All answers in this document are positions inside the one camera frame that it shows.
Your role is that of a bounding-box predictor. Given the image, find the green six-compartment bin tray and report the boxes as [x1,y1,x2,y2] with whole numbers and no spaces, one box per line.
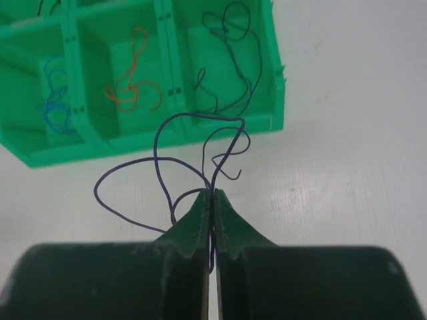
[1,1,285,167]

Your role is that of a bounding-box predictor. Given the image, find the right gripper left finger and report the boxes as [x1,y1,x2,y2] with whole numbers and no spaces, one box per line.
[1,191,210,319]

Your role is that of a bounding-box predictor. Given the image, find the blue wire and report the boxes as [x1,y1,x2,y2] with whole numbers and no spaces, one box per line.
[36,55,78,138]

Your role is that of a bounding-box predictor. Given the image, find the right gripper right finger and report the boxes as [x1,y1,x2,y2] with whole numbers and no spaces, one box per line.
[212,190,425,319]

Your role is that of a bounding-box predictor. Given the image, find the purple yellow wire bundle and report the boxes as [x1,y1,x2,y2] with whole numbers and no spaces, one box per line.
[94,112,252,277]

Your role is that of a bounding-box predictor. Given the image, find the thin black wire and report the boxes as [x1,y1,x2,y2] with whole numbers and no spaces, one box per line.
[193,1,263,114]

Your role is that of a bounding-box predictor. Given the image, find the orange wire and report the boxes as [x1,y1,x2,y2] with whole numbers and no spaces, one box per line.
[104,26,163,113]

